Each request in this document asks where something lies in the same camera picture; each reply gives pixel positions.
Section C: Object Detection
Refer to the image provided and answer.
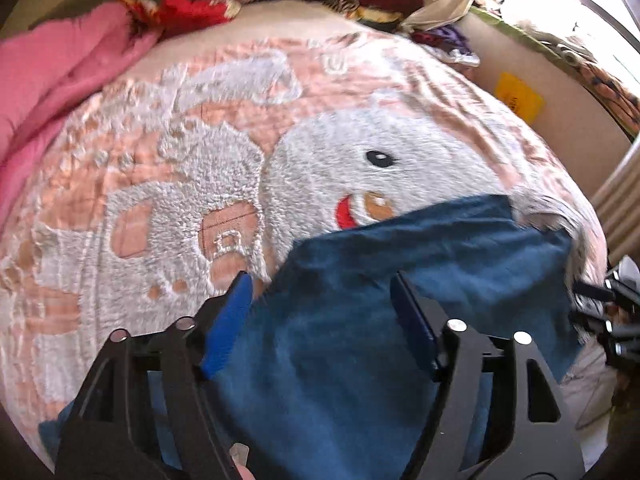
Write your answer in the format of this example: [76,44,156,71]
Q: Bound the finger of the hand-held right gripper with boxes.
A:
[572,280,616,302]
[570,310,616,337]

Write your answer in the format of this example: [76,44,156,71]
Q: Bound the pink duvet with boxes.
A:
[0,2,161,231]

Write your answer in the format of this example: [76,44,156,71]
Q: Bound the red patterned cloth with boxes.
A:
[117,0,243,36]

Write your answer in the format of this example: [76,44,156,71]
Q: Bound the peach bear printed blanket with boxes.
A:
[0,0,608,466]

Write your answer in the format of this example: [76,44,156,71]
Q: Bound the floral patterned cloth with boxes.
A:
[520,20,640,138]

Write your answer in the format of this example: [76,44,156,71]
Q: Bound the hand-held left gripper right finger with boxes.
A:
[390,271,586,480]

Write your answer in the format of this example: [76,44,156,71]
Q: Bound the purple cloth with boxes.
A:
[412,22,481,66]

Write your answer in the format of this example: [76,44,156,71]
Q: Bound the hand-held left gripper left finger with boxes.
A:
[54,271,256,480]

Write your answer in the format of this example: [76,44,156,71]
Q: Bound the blue denim pants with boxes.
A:
[37,194,583,480]

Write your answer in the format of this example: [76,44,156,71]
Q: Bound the white radiator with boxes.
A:
[590,155,640,266]

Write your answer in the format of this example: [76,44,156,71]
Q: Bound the yellow paper bag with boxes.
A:
[495,72,545,122]

